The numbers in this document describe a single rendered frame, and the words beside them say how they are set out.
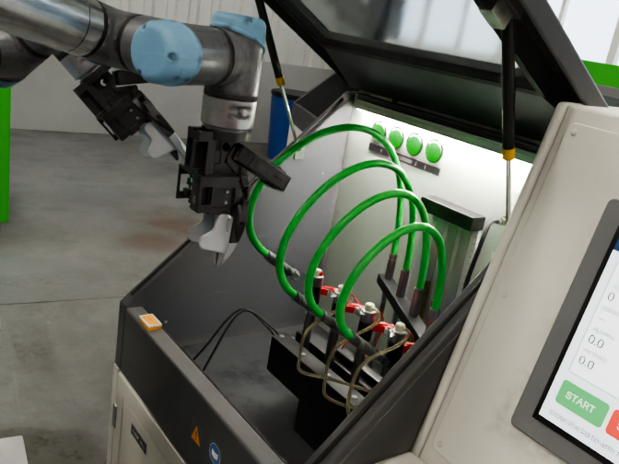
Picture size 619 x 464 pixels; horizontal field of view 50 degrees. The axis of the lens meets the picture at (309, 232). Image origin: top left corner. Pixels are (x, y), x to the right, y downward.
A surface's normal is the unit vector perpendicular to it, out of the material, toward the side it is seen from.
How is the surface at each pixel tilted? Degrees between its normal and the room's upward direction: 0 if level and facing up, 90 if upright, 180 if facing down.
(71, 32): 114
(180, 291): 90
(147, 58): 90
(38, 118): 90
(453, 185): 90
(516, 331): 76
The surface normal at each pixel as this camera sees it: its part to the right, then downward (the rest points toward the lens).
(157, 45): -0.55, 0.18
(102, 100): 0.43, 0.13
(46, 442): 0.16, -0.94
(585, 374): -0.74, -0.17
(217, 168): 0.58, 0.34
